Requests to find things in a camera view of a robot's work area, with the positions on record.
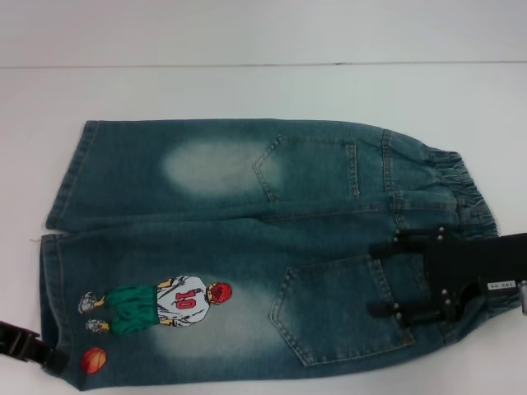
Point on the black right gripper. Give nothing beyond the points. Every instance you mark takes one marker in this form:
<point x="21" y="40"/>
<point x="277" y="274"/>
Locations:
<point x="461" y="263"/>

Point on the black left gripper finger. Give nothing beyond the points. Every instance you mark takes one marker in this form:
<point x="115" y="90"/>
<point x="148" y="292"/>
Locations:
<point x="24" y="341"/>

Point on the blue denim shorts with print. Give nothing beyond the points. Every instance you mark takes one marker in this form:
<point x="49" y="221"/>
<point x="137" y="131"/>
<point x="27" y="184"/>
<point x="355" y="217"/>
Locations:
<point x="247" y="247"/>

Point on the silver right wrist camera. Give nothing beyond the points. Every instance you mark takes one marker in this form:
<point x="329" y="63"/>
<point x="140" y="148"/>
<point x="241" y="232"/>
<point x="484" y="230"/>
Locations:
<point x="523" y="298"/>

